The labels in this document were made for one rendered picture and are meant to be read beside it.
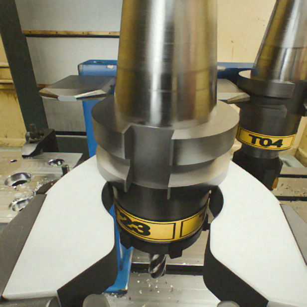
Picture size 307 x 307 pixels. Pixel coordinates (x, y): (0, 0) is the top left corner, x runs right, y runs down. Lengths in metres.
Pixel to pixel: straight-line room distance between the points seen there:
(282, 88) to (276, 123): 0.03
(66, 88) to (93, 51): 0.65
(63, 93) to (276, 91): 0.16
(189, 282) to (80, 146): 0.72
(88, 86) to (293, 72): 0.16
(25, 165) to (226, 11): 1.03
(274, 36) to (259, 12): 1.08
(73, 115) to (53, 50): 0.23
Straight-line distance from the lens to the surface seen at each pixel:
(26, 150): 0.62
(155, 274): 0.17
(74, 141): 0.99
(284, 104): 0.21
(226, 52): 1.25
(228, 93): 0.19
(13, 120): 1.54
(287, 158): 1.51
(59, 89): 0.20
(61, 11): 0.86
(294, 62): 0.20
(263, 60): 0.21
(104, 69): 0.24
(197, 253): 0.46
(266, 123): 0.21
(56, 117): 0.96
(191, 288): 0.42
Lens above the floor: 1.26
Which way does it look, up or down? 28 degrees down
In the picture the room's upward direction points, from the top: 1 degrees clockwise
